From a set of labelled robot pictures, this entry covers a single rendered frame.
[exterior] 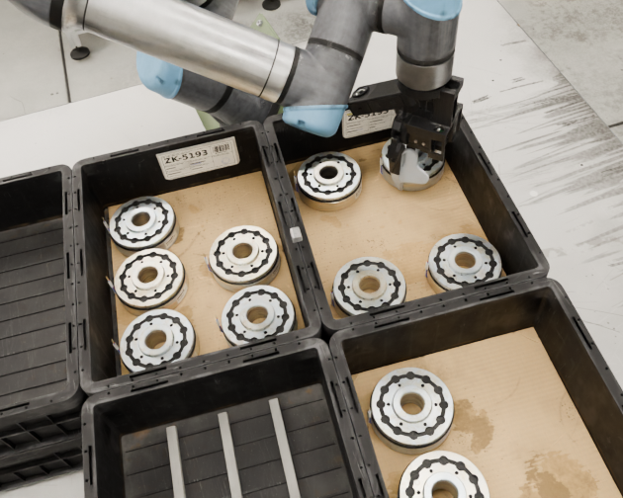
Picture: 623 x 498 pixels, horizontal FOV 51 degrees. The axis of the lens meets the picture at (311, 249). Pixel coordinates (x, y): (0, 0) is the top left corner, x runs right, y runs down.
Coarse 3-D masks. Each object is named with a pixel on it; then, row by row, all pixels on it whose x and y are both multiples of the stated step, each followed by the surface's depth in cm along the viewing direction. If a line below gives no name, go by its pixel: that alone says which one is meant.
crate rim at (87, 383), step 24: (144, 144) 101; (168, 144) 100; (264, 144) 98; (72, 168) 99; (72, 192) 96; (288, 216) 90; (288, 240) 87; (312, 312) 81; (288, 336) 79; (312, 336) 79; (192, 360) 78; (216, 360) 78; (96, 384) 77; (120, 384) 77
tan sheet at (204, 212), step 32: (192, 192) 107; (224, 192) 107; (256, 192) 106; (192, 224) 103; (224, 224) 103; (256, 224) 102; (192, 256) 100; (192, 288) 96; (288, 288) 95; (128, 320) 94; (192, 320) 93; (256, 320) 92
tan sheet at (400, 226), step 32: (384, 192) 104; (416, 192) 104; (448, 192) 103; (320, 224) 101; (352, 224) 101; (384, 224) 100; (416, 224) 100; (448, 224) 99; (320, 256) 98; (352, 256) 97; (384, 256) 97; (416, 256) 96; (416, 288) 93
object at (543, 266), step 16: (272, 128) 100; (464, 128) 97; (272, 144) 98; (480, 144) 95; (480, 160) 93; (288, 176) 94; (496, 176) 91; (288, 192) 93; (496, 192) 90; (288, 208) 91; (512, 208) 88; (304, 240) 87; (528, 240) 84; (304, 256) 86; (544, 256) 83; (528, 272) 82; (544, 272) 81; (320, 288) 83; (464, 288) 81; (480, 288) 81; (496, 288) 81; (320, 304) 81; (400, 304) 80; (416, 304) 80; (432, 304) 80; (336, 320) 80; (352, 320) 80; (368, 320) 79
